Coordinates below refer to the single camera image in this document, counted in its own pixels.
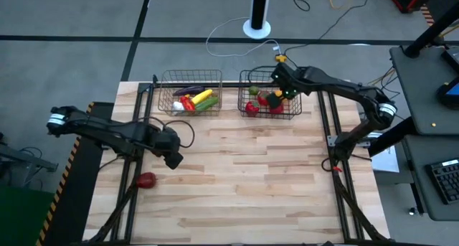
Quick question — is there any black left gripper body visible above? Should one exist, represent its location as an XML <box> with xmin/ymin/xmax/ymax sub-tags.
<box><xmin>143</xmin><ymin>126</ymin><xmax>182</xmax><ymax>157</ymax></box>

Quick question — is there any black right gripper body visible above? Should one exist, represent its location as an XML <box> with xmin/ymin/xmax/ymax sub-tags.
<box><xmin>270</xmin><ymin>62</ymin><xmax>313</xmax><ymax>96</ymax></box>

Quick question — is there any long red chili pepper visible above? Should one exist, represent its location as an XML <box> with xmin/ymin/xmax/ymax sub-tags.
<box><xmin>179</xmin><ymin>95</ymin><xmax>197</xmax><ymax>113</ymax></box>

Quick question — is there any purple eggplant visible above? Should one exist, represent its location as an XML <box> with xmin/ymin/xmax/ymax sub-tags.
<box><xmin>172</xmin><ymin>85</ymin><xmax>205</xmax><ymax>98</ymax></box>

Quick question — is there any green cucumber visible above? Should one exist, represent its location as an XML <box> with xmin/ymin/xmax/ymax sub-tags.
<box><xmin>194</xmin><ymin>96</ymin><xmax>219</xmax><ymax>113</ymax></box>

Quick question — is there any yellow corn cob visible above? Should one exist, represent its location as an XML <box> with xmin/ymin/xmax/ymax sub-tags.
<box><xmin>191</xmin><ymin>88</ymin><xmax>214</xmax><ymax>105</ymax></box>

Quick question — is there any black pole white base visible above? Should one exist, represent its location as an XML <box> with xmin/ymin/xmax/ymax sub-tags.
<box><xmin>242</xmin><ymin>0</ymin><xmax>272</xmax><ymax>40</ymax></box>

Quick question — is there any black hazard-striped ramp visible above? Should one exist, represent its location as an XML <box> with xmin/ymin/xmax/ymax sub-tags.
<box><xmin>35</xmin><ymin>101</ymin><xmax>105</xmax><ymax>246</ymax></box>

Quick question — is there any black desk beam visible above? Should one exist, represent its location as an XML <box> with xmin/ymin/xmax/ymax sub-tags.
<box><xmin>367</xmin><ymin>116</ymin><xmax>417</xmax><ymax>157</ymax></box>

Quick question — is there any white paper sheet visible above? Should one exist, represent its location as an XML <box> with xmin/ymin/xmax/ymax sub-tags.
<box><xmin>371</xmin><ymin>145</ymin><xmax>400</xmax><ymax>174</ymax></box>

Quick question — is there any grey desk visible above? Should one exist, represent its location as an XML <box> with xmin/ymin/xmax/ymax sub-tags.
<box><xmin>389</xmin><ymin>44</ymin><xmax>459</xmax><ymax>136</ymax></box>
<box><xmin>401</xmin><ymin>133</ymin><xmax>459</xmax><ymax>222</ymax></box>

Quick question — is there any grey metal stand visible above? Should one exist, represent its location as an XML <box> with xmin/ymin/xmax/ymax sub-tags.
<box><xmin>0</xmin><ymin>131</ymin><xmax>59</xmax><ymax>189</ymax></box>

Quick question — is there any blue and black device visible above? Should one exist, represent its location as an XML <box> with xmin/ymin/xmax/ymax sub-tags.
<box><xmin>436</xmin><ymin>77</ymin><xmax>459</xmax><ymax>110</ymax></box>

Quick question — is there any green floor mat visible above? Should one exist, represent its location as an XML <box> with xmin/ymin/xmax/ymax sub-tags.
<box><xmin>0</xmin><ymin>186</ymin><xmax>55</xmax><ymax>246</ymax></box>

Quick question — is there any black keyboard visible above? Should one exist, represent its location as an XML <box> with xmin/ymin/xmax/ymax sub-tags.
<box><xmin>425</xmin><ymin>159</ymin><xmax>459</xmax><ymax>206</ymax></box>

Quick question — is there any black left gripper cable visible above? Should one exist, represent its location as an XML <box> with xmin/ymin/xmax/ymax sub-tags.
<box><xmin>143</xmin><ymin>115</ymin><xmax>197</xmax><ymax>149</ymax></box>

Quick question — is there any black wire basket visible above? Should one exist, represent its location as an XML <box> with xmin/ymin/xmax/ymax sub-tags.
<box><xmin>237</xmin><ymin>65</ymin><xmax>303</xmax><ymax>120</ymax></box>

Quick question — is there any black aluminium table frame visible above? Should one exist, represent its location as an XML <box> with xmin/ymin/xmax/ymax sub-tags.
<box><xmin>82</xmin><ymin>81</ymin><xmax>392</xmax><ymax>246</ymax></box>

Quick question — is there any white cable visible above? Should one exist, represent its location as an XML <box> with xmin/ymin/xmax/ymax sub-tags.
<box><xmin>205</xmin><ymin>16</ymin><xmax>283</xmax><ymax>57</ymax></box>

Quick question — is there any gold wire basket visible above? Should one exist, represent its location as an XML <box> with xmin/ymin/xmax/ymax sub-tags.
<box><xmin>157</xmin><ymin>69</ymin><xmax>223</xmax><ymax>117</ymax></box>

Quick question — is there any coiled black cable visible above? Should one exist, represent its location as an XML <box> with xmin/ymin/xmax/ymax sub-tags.
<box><xmin>293</xmin><ymin>0</ymin><xmax>316</xmax><ymax>12</ymax></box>

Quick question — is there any long black cable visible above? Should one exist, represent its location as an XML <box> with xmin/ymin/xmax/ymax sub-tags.
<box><xmin>283</xmin><ymin>0</ymin><xmax>377</xmax><ymax>57</ymax></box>

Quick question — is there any yellow and black cable bundle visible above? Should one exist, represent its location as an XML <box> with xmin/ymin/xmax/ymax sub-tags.
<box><xmin>367</xmin><ymin>66</ymin><xmax>402</xmax><ymax>103</ymax></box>

